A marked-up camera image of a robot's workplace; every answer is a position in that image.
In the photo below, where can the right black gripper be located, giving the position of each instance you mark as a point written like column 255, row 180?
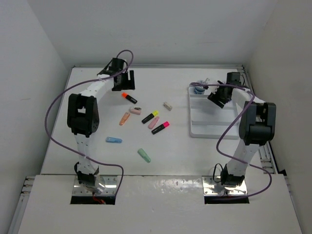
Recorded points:
column 216, row 99

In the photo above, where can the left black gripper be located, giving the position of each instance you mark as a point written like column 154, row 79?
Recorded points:
column 129, row 84

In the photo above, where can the orange cap black highlighter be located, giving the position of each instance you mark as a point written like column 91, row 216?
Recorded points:
column 129, row 98

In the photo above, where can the orange pastel highlighter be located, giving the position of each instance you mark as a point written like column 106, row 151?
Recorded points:
column 124, row 118

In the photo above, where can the yellow cap black highlighter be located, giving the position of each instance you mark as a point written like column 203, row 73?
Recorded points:
column 150, row 116

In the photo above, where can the pink pastel highlighter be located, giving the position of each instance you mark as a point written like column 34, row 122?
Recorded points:
column 153, row 122

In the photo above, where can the blue pastel highlighter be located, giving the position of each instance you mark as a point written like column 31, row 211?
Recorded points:
column 113, row 140

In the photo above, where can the pink cap black highlighter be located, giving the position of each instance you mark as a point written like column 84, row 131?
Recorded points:
column 160, row 127

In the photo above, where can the green pastel highlighter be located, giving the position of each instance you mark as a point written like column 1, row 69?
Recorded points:
column 144, row 155

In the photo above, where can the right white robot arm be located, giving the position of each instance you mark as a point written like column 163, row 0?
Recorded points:
column 256, row 127

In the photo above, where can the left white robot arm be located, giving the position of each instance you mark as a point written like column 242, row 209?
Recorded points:
column 83, row 117

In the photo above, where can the white compartment tray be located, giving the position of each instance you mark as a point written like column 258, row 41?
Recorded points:
column 206, row 119

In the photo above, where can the beige eraser block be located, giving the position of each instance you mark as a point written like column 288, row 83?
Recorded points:
column 167, row 106

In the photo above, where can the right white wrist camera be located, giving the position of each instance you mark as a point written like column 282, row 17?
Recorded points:
column 212, row 84

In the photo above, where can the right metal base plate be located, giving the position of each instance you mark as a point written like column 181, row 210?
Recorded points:
column 212, row 188

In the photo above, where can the metal base plate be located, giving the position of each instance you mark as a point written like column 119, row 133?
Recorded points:
column 104, row 186
column 212, row 188

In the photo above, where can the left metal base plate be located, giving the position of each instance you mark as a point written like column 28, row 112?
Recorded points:
column 104, row 186

